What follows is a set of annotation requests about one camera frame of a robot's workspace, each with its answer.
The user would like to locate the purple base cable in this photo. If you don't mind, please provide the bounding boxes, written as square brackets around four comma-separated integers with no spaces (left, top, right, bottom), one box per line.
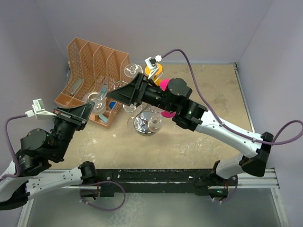
[212,175,239,204]
[79,177,128,210]

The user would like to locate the orange plastic file organizer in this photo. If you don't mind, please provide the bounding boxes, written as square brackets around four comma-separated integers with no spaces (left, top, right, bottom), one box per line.
[53,37,133,130]

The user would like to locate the clear wine glass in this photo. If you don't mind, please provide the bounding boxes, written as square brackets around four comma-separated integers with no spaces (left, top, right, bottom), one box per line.
[124,63,143,78]
[148,106,163,132]

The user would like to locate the aluminium frame rails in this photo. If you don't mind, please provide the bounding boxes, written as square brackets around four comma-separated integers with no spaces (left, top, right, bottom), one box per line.
[16,62,289,227]

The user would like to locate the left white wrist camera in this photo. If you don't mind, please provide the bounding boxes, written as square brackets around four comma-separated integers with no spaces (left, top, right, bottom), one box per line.
[25,99,57,120]

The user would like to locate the grey card in organizer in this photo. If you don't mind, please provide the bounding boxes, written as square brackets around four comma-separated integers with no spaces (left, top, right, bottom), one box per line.
[70,78,83,95]

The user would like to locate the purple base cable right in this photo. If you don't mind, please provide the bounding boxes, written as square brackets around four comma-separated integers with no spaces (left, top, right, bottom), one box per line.
[212,175,239,204]

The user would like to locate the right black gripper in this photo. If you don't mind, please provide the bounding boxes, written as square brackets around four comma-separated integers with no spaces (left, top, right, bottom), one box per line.
[107,73,177,114]

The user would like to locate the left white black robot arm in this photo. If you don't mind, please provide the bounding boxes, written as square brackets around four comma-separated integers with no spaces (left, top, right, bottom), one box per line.
[0,99,98,210]

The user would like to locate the light blue item in organizer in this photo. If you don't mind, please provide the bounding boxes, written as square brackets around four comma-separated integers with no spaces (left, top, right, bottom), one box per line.
[99,114,108,124]

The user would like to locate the orange plastic goblet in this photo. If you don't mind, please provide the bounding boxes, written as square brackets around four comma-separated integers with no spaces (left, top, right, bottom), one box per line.
[144,63,163,86]

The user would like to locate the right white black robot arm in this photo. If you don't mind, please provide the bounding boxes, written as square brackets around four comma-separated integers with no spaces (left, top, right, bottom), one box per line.
[106,73,273,185]

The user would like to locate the pink plastic goblet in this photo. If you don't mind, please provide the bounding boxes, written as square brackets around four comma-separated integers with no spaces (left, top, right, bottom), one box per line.
[160,79,176,118]

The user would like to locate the blue eraser in organizer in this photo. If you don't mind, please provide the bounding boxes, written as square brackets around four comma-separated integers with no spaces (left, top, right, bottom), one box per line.
[109,102,116,109]

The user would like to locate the teal scissors in organizer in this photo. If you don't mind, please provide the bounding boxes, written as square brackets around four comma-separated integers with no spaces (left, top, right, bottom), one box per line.
[100,85,108,98]

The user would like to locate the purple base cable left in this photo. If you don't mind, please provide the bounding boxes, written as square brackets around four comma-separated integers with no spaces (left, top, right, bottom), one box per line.
[79,177,128,210]

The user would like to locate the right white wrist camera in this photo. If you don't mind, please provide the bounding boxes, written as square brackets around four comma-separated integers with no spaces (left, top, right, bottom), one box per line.
[144,55,162,79]

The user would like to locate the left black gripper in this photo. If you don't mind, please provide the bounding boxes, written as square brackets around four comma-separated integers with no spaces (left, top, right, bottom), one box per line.
[53,101,96,160]

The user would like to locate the chrome wine glass rack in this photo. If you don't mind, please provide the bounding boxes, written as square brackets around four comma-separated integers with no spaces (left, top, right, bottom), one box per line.
[115,63,164,137]

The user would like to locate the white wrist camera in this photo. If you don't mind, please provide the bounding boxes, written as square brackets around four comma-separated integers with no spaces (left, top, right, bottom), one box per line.
[25,99,57,120]
[144,55,162,79]

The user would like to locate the clear glass front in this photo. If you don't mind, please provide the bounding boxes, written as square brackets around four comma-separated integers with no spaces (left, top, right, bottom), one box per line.
[123,105,142,130]

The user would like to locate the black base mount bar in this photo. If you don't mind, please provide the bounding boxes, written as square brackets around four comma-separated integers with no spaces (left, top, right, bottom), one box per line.
[97,169,237,197]

